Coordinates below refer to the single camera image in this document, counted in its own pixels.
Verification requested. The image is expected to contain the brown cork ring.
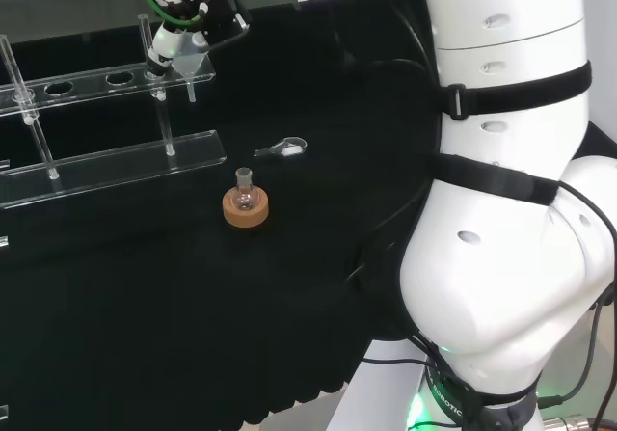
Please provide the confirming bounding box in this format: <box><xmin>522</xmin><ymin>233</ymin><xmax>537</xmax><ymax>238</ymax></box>
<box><xmin>221</xmin><ymin>186</ymin><xmax>271</xmax><ymax>230</ymax></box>

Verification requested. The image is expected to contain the small glass round-bottom flask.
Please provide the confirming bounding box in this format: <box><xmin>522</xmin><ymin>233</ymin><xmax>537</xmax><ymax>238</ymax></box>
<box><xmin>229</xmin><ymin>167</ymin><xmax>259</xmax><ymax>212</ymax></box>

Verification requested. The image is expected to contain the long black cable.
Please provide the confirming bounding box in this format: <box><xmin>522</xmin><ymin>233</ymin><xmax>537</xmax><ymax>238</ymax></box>
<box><xmin>343</xmin><ymin>0</ymin><xmax>445</xmax><ymax>288</ymax></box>

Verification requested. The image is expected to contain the clear acrylic funnel stand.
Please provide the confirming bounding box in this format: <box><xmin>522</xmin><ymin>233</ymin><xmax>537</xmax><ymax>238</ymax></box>
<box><xmin>0</xmin><ymin>13</ymin><xmax>228</xmax><ymax>210</ymax></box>

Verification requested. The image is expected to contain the black table cloth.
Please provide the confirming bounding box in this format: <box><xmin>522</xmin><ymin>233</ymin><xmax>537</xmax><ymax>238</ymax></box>
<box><xmin>0</xmin><ymin>0</ymin><xmax>617</xmax><ymax>425</ymax></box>

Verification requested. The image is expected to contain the glass weighing funnel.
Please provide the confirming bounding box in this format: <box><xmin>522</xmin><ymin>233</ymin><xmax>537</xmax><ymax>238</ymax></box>
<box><xmin>253</xmin><ymin>136</ymin><xmax>309</xmax><ymax>159</ymax></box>

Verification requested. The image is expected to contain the pale base board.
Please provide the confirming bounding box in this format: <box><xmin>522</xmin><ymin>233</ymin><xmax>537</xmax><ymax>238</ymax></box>
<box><xmin>331</xmin><ymin>337</ymin><xmax>431</xmax><ymax>431</ymax></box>

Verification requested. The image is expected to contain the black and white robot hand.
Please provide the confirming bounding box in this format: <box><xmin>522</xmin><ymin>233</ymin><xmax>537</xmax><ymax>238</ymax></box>
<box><xmin>146</xmin><ymin>0</ymin><xmax>253</xmax><ymax>76</ymax></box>

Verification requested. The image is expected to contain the clear plastic funnel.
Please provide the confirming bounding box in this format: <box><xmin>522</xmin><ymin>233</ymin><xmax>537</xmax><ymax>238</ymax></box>
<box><xmin>170</xmin><ymin>33</ymin><xmax>212</xmax><ymax>104</ymax></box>

